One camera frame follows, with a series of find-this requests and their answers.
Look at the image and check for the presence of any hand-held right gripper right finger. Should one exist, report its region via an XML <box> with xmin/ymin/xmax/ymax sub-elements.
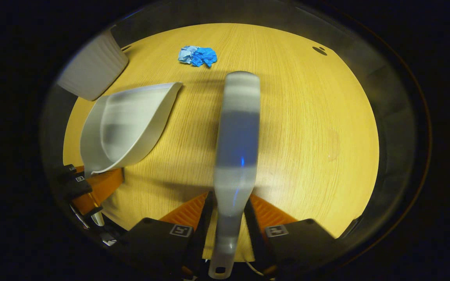
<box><xmin>244</xmin><ymin>194</ymin><xmax>339</xmax><ymax>278</ymax></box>

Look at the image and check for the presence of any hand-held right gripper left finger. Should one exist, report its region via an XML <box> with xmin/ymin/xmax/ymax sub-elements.
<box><xmin>120</xmin><ymin>190</ymin><xmax>214</xmax><ymax>278</ymax></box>

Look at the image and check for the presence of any grey plastic dustpan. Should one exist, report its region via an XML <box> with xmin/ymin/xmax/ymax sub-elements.
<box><xmin>80</xmin><ymin>82</ymin><xmax>183</xmax><ymax>178</ymax></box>

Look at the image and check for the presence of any small grey broom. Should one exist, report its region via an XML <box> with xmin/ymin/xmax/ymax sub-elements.
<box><xmin>208</xmin><ymin>71</ymin><xmax>261</xmax><ymax>280</ymax></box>

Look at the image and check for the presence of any grey plastic garbage bin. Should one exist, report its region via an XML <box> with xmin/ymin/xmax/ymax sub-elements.
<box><xmin>56</xmin><ymin>29</ymin><xmax>129</xmax><ymax>101</ymax></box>

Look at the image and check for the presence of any blue paper trash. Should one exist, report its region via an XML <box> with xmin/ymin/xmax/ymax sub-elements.
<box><xmin>178</xmin><ymin>45</ymin><xmax>218</xmax><ymax>68</ymax></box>

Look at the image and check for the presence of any wooden desktop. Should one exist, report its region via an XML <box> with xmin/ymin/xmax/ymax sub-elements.
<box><xmin>62</xmin><ymin>23</ymin><xmax>380</xmax><ymax>263</ymax></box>

